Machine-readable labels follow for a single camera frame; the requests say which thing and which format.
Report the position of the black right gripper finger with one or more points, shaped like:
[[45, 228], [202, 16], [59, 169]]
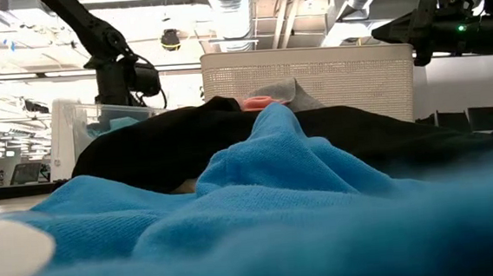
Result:
[[399, 25]]

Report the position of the black garment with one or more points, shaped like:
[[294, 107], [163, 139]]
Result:
[[152, 153]]

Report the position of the grey sock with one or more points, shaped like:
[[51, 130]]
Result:
[[286, 89]]

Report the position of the pink sock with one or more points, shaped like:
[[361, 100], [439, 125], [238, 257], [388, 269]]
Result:
[[259, 103]]

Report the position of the white cloth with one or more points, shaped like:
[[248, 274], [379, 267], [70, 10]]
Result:
[[6, 255]]

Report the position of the blue fleece cloth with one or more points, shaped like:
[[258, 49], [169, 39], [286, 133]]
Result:
[[278, 223]]

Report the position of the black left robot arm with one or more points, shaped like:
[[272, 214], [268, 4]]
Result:
[[91, 27]]

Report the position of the tall clear plastic bin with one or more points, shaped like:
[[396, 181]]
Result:
[[81, 141]]

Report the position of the white perforated plastic basket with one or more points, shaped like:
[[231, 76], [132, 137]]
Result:
[[356, 87]]

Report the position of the black background monitor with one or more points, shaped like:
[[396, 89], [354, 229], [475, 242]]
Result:
[[452, 121], [486, 118]]

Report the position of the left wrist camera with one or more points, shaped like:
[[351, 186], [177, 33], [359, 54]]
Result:
[[146, 80]]

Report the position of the black ceiling camera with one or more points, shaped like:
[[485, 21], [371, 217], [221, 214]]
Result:
[[170, 40]]

